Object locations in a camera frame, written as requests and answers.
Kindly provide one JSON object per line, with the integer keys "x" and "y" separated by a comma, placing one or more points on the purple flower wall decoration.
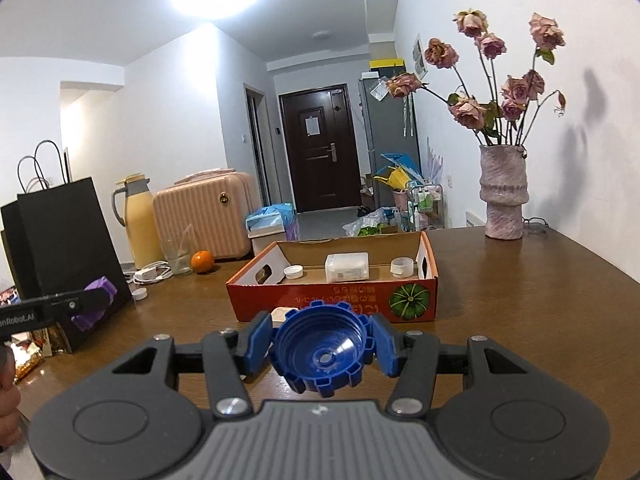
{"x": 435, "y": 160}

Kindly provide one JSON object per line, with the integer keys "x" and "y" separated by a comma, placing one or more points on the yellow box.
{"x": 387, "y": 64}

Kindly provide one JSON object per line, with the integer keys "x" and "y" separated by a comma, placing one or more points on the orange fruit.
{"x": 202, "y": 262}

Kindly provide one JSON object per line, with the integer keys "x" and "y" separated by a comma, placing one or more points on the green vegetable bag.
{"x": 370, "y": 225}

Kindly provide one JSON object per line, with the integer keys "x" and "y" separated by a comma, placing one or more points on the dark brown entrance door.
{"x": 320, "y": 150}

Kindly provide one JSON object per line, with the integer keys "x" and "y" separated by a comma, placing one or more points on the black paper bag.
{"x": 55, "y": 240}

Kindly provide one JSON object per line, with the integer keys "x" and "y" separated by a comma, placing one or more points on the orange cardboard box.
{"x": 330, "y": 300}

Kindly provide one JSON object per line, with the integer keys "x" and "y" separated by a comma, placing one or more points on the white storage bin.
{"x": 267, "y": 242}

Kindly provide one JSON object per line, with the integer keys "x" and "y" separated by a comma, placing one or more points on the yellow thermos jug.
{"x": 140, "y": 225}

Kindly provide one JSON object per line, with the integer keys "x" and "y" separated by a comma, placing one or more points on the yellow watering can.
{"x": 395, "y": 179}

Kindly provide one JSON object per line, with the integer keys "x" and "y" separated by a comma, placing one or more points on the translucent plastic box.
{"x": 346, "y": 267}

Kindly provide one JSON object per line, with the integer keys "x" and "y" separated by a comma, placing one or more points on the small flat white cap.
{"x": 139, "y": 294}

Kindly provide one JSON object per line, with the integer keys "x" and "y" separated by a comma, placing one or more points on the pink ceramic vase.
{"x": 502, "y": 190}

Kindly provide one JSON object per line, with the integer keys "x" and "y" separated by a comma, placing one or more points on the round ceiling lamp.
{"x": 321, "y": 35}

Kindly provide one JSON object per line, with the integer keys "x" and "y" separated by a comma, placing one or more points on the brown snack packet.
{"x": 54, "y": 340}

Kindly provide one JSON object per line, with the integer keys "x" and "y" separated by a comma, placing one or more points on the grey refrigerator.
{"x": 385, "y": 135}

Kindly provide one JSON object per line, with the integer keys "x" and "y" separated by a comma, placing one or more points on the pink ribbed suitcase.
{"x": 210, "y": 215}

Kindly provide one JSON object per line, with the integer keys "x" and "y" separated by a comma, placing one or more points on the drinking glass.
{"x": 177, "y": 260}

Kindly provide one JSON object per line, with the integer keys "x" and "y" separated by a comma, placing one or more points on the beige small block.
{"x": 281, "y": 315}

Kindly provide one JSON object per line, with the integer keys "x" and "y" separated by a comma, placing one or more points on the side room door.
{"x": 257, "y": 145}

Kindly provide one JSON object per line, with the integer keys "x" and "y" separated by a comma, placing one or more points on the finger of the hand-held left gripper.
{"x": 60, "y": 302}

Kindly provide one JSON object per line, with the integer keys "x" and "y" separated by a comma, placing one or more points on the eyeglasses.
{"x": 536, "y": 224}

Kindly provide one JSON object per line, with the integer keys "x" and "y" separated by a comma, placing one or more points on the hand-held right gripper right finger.
{"x": 386, "y": 346}

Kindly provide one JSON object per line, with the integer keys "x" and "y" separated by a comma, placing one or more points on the colourful snack packet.
{"x": 25, "y": 362}

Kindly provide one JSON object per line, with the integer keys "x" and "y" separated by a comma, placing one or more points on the blue plastic hangers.
{"x": 402, "y": 162}

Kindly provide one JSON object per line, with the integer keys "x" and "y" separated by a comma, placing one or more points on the dried pink roses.
{"x": 470, "y": 112}

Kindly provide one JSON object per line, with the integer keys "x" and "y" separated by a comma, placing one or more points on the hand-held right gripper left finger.
{"x": 257, "y": 341}

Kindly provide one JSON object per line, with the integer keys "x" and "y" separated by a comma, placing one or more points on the white ribbed cap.
{"x": 293, "y": 272}

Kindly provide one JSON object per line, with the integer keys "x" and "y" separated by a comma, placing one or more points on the person's left hand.
{"x": 7, "y": 395}

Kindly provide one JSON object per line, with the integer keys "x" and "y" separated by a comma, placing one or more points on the blue tissue pack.
{"x": 275, "y": 217}

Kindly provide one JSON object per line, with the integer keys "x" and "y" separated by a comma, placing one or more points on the blue bottle cap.
{"x": 320, "y": 345}

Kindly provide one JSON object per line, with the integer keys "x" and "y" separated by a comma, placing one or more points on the paper sheet on refrigerator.
{"x": 380, "y": 91}

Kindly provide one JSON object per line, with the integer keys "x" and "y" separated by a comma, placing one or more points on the wall picture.
{"x": 420, "y": 57}

